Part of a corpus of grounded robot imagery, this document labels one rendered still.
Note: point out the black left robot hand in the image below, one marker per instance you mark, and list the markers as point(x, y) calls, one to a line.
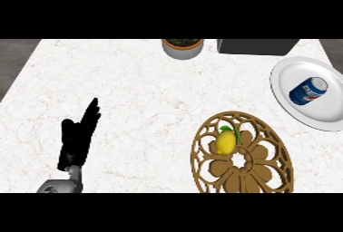
point(76, 142)

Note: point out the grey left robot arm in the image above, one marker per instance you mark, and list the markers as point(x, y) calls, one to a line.
point(63, 184)

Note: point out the brown round openwork placemat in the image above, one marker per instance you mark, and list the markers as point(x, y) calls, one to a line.
point(243, 169)

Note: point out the white round plate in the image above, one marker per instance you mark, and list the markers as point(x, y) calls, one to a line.
point(308, 93)

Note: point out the blue soda can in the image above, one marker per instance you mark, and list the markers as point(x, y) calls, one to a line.
point(308, 90)

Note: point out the yellow lemon with green leaf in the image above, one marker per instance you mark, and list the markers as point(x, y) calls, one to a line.
point(226, 142)

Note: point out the grey pot with plant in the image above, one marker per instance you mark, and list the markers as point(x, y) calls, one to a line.
point(183, 48)

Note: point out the dark grey box appliance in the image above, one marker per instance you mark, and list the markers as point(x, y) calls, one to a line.
point(257, 46)

